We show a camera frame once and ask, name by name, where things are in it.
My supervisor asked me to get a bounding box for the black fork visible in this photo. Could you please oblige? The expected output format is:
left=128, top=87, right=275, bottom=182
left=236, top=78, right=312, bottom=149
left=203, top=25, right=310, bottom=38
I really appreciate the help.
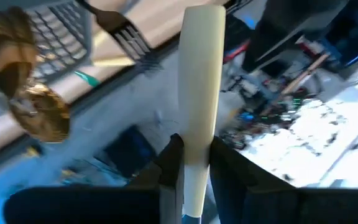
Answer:
left=75, top=0, right=165, bottom=74

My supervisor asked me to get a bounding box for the grey plastic cutlery basket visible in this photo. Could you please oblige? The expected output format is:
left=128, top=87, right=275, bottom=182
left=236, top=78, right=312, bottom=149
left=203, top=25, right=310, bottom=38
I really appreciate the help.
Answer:
left=0, top=0, right=93, bottom=86

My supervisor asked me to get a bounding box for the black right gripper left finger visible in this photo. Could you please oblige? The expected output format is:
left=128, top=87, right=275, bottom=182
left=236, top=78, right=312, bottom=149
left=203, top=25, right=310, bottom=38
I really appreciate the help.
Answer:
left=4, top=133, right=185, bottom=224

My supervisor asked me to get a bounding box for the cream-handled table knife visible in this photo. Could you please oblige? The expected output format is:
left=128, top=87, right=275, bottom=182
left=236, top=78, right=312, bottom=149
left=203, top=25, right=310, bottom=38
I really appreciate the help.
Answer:
left=178, top=4, right=227, bottom=218
left=92, top=55, right=136, bottom=68

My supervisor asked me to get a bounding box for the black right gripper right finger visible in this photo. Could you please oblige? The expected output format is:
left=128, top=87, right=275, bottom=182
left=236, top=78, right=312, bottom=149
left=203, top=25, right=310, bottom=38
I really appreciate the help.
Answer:
left=209, top=136, right=358, bottom=224

